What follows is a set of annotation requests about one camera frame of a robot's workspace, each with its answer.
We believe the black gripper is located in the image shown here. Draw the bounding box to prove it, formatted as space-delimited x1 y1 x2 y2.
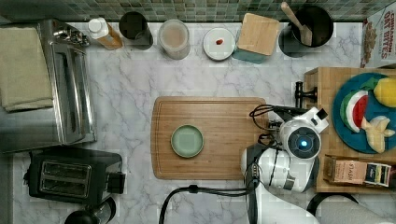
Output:
273 105 307 122

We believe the black drawer handle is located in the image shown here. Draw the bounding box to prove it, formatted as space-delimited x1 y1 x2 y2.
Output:
294 81 318 108

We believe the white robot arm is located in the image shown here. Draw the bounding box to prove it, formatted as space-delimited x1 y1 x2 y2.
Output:
241 105 328 224

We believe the toy watermelon slice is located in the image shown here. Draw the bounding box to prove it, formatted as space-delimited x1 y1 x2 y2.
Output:
340 90 368 133

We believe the blue plate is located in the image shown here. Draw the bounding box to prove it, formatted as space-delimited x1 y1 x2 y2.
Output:
332 73 395 154

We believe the wooden spatula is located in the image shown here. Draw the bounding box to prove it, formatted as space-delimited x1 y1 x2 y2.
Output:
281 1 313 47

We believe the teal canister with wooden lid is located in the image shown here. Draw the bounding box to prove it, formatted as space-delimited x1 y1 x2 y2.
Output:
233 13 280 64

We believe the toy garlic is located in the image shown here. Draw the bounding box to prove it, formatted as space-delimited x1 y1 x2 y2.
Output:
361 116 395 153

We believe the black paper towel holder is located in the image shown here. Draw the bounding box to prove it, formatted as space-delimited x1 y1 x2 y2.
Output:
306 192 358 217

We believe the white pink lidded bowl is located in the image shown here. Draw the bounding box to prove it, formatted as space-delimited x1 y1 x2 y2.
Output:
203 28 235 61

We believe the wooden cutting board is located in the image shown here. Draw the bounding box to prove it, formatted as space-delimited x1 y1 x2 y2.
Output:
150 96 268 180

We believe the black utensil holder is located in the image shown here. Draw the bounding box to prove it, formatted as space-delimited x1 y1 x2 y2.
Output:
278 5 333 58

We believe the yellow toy lemon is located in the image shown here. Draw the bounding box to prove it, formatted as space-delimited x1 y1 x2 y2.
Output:
374 77 396 107

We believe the green bowl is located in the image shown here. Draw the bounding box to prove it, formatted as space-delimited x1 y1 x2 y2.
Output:
170 124 204 159

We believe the paper towel roll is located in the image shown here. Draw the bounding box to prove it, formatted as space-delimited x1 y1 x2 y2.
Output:
317 201 395 224

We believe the oat bites cereal box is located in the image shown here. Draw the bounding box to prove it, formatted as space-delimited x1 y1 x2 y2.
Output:
361 2 396 68

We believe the clear cereal jar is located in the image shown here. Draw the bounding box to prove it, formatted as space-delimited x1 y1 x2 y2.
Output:
158 20 191 60

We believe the dark grey cup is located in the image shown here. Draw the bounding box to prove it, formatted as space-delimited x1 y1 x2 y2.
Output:
119 11 153 50

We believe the orange bottle with white cap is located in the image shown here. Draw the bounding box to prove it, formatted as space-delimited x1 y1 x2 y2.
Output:
88 18 122 49

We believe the black toaster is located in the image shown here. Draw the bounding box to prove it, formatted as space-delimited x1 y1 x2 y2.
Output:
23 147 125 205

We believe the stainless toaster oven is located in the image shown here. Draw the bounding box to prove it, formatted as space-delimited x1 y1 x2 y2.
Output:
1 19 96 153

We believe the beige folded towel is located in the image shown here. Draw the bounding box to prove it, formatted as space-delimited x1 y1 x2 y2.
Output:
0 27 53 112

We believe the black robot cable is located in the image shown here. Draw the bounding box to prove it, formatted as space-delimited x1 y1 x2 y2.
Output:
158 104 283 224

